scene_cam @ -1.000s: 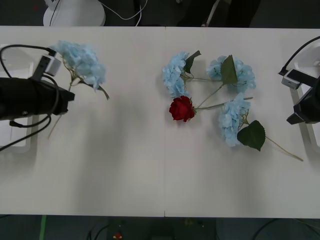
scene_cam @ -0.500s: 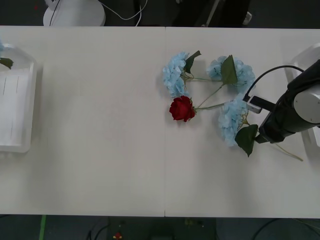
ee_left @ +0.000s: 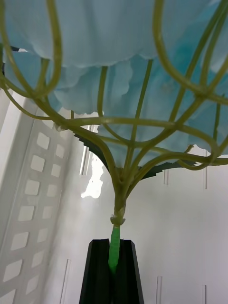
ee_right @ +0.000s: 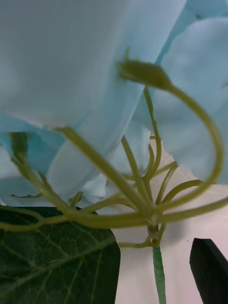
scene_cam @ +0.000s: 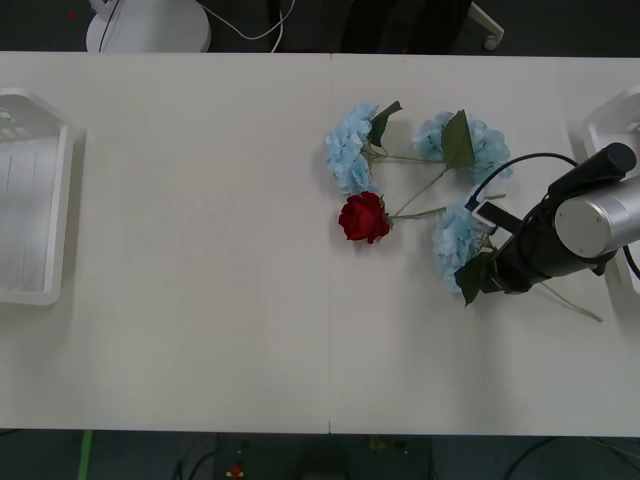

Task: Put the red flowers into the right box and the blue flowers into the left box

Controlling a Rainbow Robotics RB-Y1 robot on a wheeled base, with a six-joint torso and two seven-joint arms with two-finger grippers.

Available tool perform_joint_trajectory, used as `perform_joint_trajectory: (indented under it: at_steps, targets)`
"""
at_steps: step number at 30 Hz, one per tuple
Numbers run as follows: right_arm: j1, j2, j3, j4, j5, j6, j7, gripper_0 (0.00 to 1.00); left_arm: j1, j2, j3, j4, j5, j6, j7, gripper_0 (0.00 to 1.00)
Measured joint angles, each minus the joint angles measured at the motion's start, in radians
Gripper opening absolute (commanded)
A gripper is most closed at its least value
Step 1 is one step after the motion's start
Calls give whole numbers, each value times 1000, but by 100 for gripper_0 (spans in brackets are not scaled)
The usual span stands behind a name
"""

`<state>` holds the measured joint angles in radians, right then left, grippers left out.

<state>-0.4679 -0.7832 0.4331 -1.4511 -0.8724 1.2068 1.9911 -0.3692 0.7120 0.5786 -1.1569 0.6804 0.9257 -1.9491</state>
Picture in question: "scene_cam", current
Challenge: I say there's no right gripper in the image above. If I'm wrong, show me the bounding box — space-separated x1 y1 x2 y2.
479 249 508 296

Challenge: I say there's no red rose with green stem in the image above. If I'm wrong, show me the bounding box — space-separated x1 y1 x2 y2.
338 191 507 245

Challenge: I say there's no pale blue flower with leaf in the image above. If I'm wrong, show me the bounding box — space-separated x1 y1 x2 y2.
391 109 515 220
324 100 447 197

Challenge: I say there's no shallow white box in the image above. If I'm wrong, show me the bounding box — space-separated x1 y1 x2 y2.
569 84 640 296
0 87 87 307

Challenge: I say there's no white chair base with casters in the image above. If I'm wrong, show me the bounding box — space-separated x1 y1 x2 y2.
468 0 506 51

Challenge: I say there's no green floor tape strip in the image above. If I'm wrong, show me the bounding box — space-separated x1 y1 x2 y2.
77 429 95 480

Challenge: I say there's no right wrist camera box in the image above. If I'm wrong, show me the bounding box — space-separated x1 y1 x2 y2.
464 197 521 236

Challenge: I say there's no white floor cable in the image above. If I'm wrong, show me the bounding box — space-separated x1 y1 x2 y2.
199 0 297 41

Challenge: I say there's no white round pedestal base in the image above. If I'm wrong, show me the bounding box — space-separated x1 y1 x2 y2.
84 0 211 54

